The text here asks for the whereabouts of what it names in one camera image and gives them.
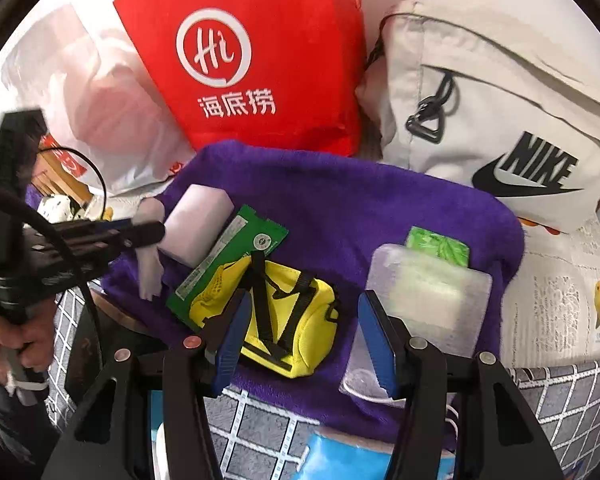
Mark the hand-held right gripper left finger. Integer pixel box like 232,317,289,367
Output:
40,290,253,480

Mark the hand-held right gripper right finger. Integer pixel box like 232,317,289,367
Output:
357,289,566,480

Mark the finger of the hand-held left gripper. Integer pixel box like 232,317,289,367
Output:
87,222,167,252
87,215,148,228

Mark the white sponge block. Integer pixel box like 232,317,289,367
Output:
157,184,235,267

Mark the clear face mask package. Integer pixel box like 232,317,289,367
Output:
339,242,493,401

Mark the yellow pouch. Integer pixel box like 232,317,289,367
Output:
187,255,342,380

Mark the green wipes packet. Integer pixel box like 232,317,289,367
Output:
166,204,289,317

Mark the bright green packet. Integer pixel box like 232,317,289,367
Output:
404,226,472,270

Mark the purple towel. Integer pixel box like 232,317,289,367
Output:
100,140,526,441

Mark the person's left hand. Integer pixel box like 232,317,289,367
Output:
0,317,57,386

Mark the white floral cloth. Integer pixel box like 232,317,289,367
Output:
37,196,73,223

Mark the wooden headboard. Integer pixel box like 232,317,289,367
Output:
30,155,98,208

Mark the white plastic shopping bag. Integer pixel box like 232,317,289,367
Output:
0,0,201,198

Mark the blue tissue pack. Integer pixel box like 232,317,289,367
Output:
147,390,456,480

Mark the newsprint bed sheet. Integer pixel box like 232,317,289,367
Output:
497,210,600,371

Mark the grey checkered blanket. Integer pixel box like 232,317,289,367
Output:
45,285,600,480

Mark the red paper bag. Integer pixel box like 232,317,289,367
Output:
112,0,368,158

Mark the beige fabric bag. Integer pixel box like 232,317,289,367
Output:
355,0,600,235

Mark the thick black cable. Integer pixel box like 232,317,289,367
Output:
0,180,106,411

